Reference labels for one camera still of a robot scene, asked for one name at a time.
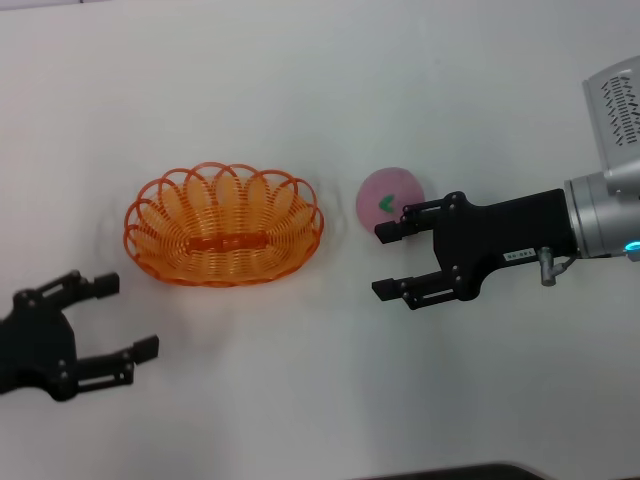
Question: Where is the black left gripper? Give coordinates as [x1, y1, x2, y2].
[0, 269, 160, 403]

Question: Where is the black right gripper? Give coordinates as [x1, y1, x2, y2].
[371, 188, 576, 311]

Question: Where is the pink plush peach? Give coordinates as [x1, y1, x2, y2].
[355, 166, 427, 235]

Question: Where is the grey vented wrist camera box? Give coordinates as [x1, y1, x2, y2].
[581, 54, 640, 175]

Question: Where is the dark curved robot base edge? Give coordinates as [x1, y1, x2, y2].
[349, 462, 541, 480]

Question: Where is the orange plastic woven basket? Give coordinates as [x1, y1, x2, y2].
[123, 160, 325, 289]

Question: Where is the silver cable connector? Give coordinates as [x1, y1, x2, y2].
[537, 244, 581, 287]

